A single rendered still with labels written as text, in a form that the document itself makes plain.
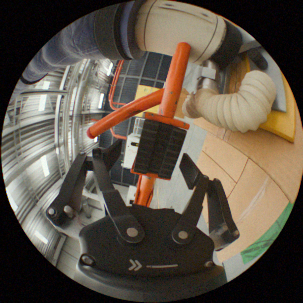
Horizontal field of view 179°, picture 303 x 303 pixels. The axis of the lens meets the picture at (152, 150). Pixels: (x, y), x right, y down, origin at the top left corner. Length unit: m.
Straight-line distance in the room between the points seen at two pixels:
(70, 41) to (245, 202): 0.83
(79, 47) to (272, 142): 0.32
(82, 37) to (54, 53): 0.10
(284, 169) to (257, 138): 0.07
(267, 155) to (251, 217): 0.50
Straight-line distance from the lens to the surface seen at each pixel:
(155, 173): 0.15
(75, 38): 0.22
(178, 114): 1.68
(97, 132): 0.19
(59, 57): 0.29
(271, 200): 0.58
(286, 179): 0.15
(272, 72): 0.18
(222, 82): 0.21
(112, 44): 0.18
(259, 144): 0.17
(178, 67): 0.15
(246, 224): 0.66
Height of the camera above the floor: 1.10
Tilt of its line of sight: 4 degrees down
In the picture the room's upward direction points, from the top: 78 degrees counter-clockwise
